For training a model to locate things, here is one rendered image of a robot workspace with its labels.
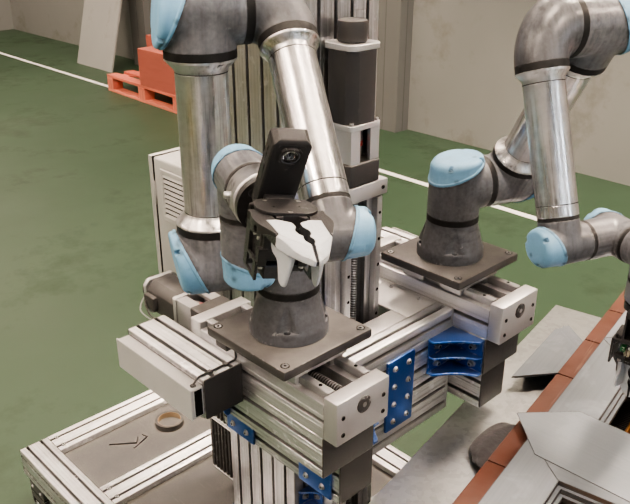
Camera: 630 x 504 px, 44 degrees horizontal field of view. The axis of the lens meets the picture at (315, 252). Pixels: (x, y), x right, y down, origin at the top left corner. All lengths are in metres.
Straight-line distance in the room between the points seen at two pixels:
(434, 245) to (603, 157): 4.07
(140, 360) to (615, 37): 1.08
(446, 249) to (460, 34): 4.59
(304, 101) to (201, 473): 1.52
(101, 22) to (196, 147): 8.24
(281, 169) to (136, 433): 1.85
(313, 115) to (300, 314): 0.41
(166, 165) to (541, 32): 0.87
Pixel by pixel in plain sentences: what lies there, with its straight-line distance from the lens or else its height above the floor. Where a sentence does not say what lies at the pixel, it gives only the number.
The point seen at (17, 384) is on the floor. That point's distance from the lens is 3.39.
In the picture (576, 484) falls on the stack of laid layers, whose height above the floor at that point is 0.85.
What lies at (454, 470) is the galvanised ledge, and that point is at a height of 0.68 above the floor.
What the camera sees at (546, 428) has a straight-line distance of 1.60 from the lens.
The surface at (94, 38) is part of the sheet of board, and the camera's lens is 9.58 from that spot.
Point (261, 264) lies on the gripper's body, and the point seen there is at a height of 1.41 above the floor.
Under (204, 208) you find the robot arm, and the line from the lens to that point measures 1.30.
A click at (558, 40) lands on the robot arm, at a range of 1.46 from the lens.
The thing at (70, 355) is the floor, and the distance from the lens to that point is 3.51.
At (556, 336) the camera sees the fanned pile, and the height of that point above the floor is 0.72.
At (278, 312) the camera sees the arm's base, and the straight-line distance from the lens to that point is 1.40.
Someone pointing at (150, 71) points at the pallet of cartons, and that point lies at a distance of 7.52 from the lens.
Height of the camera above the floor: 1.78
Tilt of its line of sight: 24 degrees down
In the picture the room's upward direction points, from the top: straight up
